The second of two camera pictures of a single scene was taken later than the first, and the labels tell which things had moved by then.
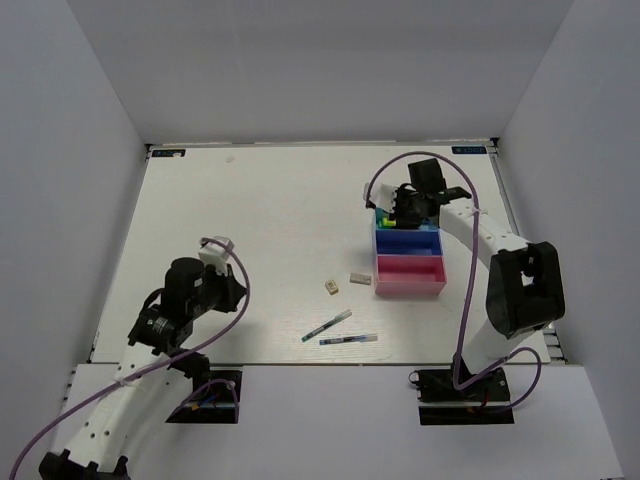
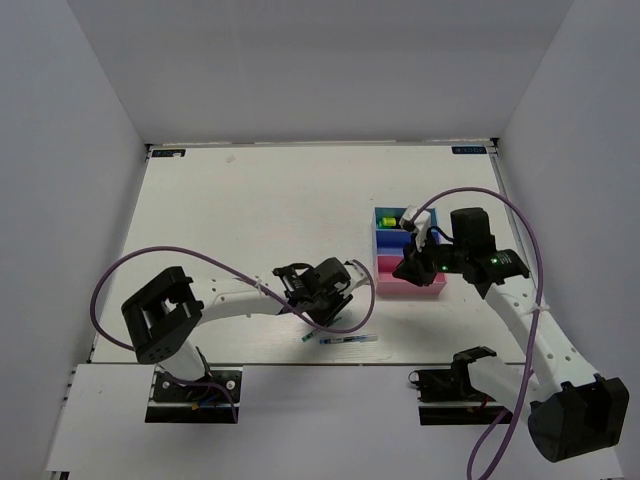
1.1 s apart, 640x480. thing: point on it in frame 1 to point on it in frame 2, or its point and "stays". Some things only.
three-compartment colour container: [407, 260] stays
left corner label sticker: [169, 153] stays
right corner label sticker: [468, 150] stays
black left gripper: [234, 289] to [329, 315]
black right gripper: [396, 211] to [413, 266]
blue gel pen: [357, 339] stays
